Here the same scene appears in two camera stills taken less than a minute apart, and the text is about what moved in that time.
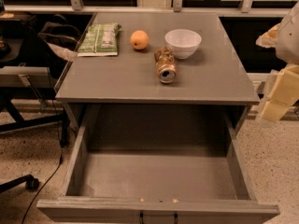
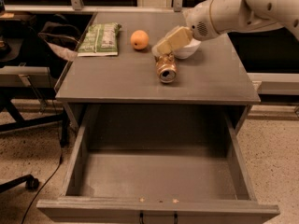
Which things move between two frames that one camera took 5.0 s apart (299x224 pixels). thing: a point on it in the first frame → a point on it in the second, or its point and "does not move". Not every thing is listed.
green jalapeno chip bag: x=101 y=39 does not move
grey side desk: x=23 y=76 does not move
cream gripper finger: x=268 y=39 → x=199 y=21
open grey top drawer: x=156 y=164 does not move
